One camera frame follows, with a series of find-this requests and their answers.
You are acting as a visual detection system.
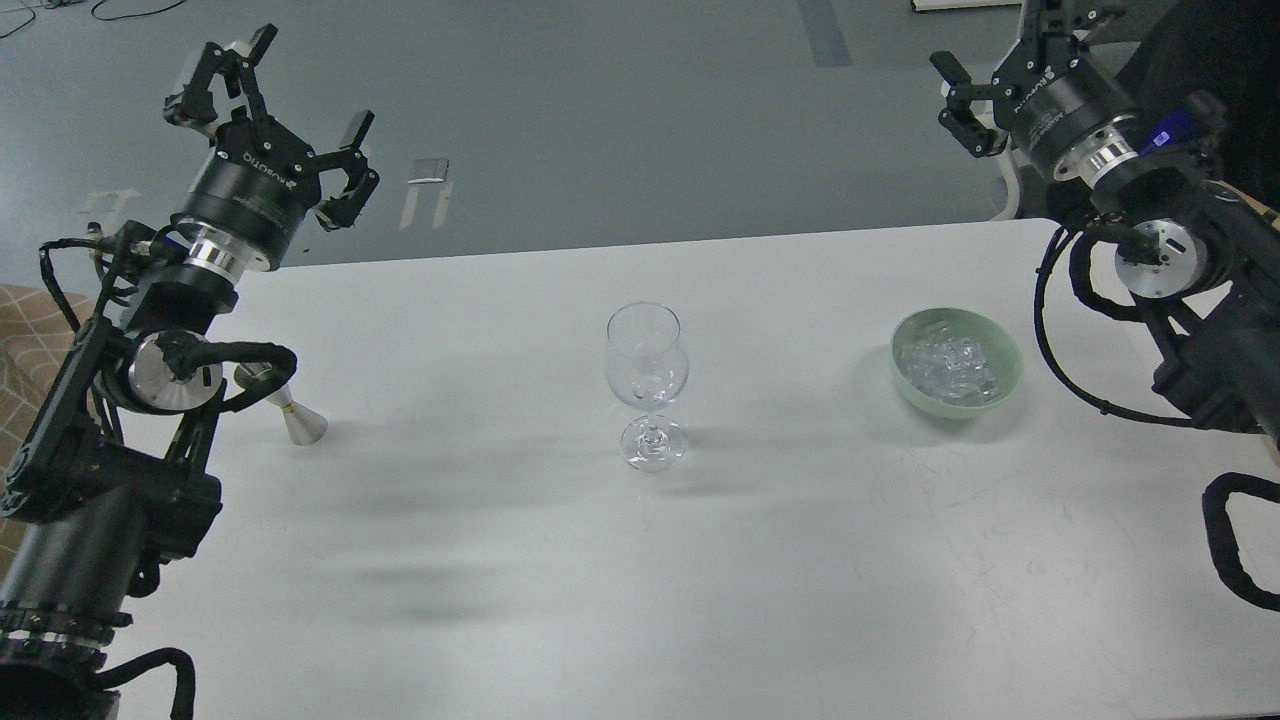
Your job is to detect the beige checkered sofa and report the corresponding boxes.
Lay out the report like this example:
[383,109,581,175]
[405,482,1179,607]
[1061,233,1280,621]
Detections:
[0,284,99,582]

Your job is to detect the white board edge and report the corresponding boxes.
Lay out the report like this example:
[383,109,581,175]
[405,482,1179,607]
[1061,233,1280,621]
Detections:
[909,0,1021,12]

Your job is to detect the green bowl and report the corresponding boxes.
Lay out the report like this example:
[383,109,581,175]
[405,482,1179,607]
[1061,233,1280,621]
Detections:
[890,307,1024,421]

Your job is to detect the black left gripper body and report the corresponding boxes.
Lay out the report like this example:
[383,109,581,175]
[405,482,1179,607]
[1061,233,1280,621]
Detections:
[170,111,320,272]

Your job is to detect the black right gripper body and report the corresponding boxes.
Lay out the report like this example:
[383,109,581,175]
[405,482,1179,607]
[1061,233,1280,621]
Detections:
[992,38,1138,181]

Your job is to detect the person in black shirt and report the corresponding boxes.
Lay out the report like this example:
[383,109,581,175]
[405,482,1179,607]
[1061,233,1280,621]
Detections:
[1116,1,1279,209]

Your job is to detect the white office chair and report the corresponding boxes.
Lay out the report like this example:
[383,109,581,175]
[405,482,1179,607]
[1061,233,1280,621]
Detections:
[991,138,1048,222]

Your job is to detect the clear ice cubes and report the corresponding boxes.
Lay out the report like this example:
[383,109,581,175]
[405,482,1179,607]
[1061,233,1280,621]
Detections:
[895,336,1004,407]

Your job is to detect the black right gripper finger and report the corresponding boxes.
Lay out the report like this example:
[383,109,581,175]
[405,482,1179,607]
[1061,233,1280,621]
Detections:
[1016,1,1111,67]
[931,50,1009,158]

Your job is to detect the black floor cable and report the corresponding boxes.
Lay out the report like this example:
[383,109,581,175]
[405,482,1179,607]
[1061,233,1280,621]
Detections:
[91,0,187,22]
[0,0,86,41]

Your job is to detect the black floor cable left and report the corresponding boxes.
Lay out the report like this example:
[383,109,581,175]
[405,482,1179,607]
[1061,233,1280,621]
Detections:
[0,0,86,41]

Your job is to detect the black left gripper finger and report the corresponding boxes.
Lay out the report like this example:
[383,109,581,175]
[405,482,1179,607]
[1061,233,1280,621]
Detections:
[300,110,380,232]
[163,24,278,137]

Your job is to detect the steel cocktail jigger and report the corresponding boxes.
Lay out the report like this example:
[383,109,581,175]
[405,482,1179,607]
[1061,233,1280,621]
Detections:
[233,363,329,446]

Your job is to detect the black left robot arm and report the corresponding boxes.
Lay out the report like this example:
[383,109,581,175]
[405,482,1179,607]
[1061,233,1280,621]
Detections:
[3,24,380,719]

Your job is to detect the clear wine glass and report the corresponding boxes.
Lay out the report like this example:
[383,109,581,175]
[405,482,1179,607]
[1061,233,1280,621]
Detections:
[605,301,690,473]

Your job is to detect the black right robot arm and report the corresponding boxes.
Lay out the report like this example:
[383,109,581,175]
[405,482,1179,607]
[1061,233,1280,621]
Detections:
[931,1,1277,441]

